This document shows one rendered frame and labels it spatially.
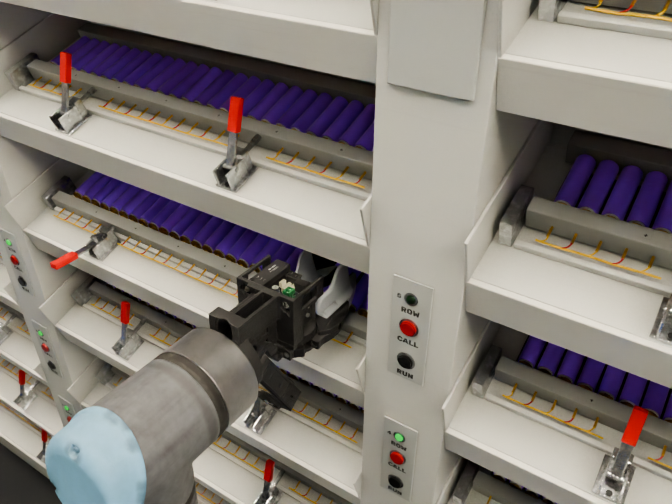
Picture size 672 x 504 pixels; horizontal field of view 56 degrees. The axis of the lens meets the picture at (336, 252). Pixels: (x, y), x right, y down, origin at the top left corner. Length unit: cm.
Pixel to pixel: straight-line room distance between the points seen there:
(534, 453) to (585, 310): 19
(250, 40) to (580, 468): 50
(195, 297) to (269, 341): 22
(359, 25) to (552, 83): 15
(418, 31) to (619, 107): 15
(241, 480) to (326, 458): 26
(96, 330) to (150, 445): 62
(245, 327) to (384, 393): 18
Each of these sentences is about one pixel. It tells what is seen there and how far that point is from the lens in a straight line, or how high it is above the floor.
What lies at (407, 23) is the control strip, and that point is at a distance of 48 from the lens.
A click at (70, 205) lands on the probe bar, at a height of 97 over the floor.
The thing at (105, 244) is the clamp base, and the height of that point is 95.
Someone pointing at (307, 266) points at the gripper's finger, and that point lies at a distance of 72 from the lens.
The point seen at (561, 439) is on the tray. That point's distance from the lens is 68.
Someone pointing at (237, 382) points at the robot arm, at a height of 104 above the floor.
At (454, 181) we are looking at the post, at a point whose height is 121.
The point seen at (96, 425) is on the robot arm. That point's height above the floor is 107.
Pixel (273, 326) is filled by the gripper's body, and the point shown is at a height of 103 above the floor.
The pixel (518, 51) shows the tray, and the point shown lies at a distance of 47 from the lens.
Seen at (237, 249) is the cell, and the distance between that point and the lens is 84.
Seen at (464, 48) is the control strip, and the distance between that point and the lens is 47.
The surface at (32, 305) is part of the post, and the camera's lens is 120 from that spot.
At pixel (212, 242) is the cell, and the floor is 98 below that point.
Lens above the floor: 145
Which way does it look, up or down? 34 degrees down
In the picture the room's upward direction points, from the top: straight up
